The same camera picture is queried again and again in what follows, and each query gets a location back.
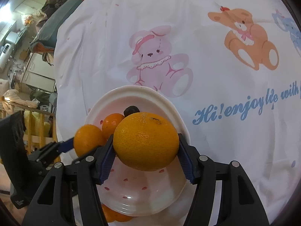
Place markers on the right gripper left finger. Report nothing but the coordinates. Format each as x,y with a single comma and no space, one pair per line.
52,203

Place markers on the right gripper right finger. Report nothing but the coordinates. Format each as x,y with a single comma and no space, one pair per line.
239,205

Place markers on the round yellow-orange citrus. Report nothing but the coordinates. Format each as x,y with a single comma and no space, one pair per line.
87,138

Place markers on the large orange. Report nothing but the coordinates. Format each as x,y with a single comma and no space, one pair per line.
146,141

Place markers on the dark blueberry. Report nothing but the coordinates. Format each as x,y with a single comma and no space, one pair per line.
130,110

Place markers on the wooden drying rack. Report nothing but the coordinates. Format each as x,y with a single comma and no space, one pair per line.
39,125

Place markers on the pink dotted ceramic plate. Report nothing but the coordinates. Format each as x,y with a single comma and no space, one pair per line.
129,191

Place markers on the small orange kumquat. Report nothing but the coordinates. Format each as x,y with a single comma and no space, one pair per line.
110,123

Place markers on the white drawer cabinet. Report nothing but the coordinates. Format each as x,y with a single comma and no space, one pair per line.
39,74

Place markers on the dark teal pillow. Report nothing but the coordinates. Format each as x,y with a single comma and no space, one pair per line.
46,39

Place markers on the white cartoon print bedsheet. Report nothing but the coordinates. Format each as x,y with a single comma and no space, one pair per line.
230,67

